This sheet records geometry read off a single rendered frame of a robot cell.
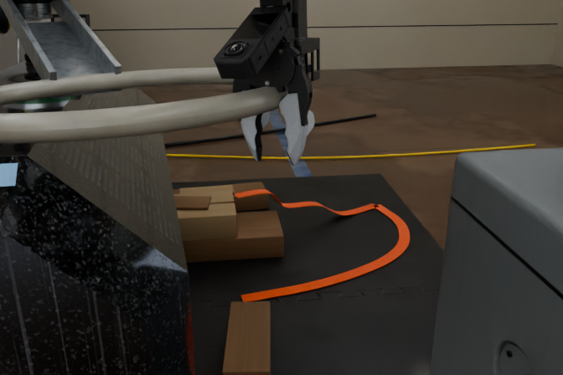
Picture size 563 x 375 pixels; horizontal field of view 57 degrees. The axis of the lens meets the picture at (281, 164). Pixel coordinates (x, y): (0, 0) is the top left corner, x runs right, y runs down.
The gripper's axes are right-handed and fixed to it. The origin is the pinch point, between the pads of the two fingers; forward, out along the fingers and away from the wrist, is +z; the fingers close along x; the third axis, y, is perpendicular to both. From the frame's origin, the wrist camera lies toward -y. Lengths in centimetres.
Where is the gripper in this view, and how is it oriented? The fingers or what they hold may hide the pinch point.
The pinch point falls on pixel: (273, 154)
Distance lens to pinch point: 65.4
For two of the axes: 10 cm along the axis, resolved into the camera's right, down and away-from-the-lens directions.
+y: 4.4, -2.7, 8.5
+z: 0.3, 9.6, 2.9
